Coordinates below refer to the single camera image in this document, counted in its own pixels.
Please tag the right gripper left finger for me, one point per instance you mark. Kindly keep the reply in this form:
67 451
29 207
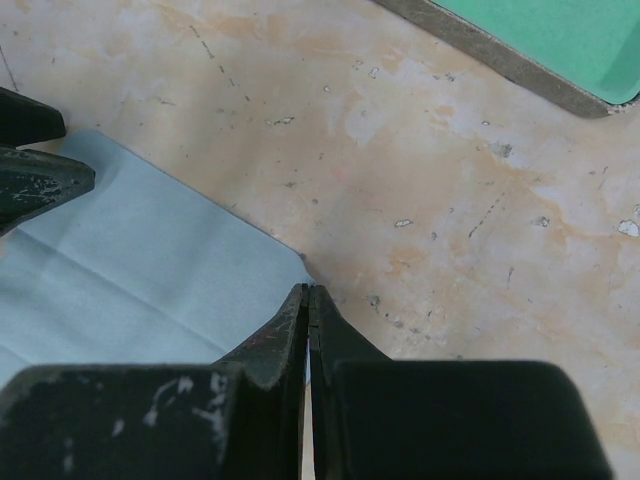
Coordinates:
240 417

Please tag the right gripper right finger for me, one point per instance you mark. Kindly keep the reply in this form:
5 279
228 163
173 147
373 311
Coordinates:
379 418

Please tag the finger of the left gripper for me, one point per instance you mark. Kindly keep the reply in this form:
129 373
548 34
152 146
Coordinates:
25 121
35 182

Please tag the light blue cleaning cloth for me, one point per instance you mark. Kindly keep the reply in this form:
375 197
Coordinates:
142 269

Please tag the grey glasses case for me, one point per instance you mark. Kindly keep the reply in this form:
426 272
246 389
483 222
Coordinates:
582 56

